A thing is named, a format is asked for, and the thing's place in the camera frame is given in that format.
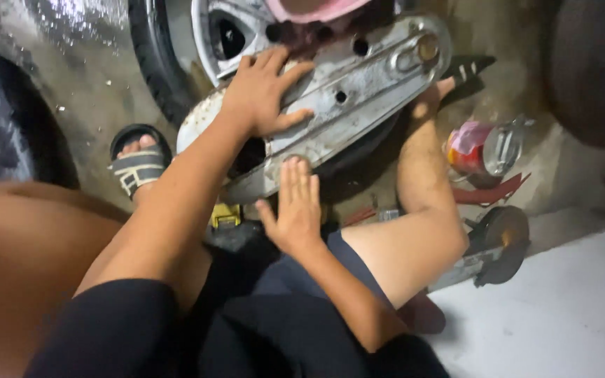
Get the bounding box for dark vehicle tyre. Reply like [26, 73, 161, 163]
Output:
[545, 0, 605, 149]

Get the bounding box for person's left hand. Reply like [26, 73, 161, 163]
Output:
[218, 46, 316, 139]

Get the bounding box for person's left leg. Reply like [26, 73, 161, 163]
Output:
[0, 134, 214, 378]

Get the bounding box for yellow black power tool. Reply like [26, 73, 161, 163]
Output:
[203, 203, 282, 258]

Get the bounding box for scooter wheel with silver rim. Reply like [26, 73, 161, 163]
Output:
[126, 0, 293, 129]

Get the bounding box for large black vehicle tyre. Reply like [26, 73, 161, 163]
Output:
[0, 39, 81, 191]

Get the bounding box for black striped sandal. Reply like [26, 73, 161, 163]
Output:
[439, 54, 498, 108]
[108, 123, 173, 200]

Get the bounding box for person's black shorts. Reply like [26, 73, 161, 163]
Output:
[24, 230, 450, 378]

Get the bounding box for person's leg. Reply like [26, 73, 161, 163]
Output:
[340, 76, 470, 310]
[0, 134, 214, 378]

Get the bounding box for person's right hand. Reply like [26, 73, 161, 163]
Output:
[255, 156, 323, 254]

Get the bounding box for black striped right sandal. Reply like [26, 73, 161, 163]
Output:
[439, 54, 498, 108]

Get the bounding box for person's right leg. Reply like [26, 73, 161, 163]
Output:
[340, 76, 470, 310]

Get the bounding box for red handled screwdriver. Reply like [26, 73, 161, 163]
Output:
[343, 206, 378, 228]

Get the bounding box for red plastic piece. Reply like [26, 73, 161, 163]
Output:
[452, 172, 532, 207]

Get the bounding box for red pink tin can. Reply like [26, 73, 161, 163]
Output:
[443, 118, 531, 186]

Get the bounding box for pink scooter body panel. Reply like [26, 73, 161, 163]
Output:
[263, 0, 374, 25]

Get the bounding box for black striped left sandal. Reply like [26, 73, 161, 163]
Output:
[108, 123, 173, 200]

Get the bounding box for grey metal transmission cover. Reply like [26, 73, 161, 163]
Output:
[176, 15, 453, 205]

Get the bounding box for grey angle grinder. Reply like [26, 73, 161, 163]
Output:
[427, 205, 532, 293]

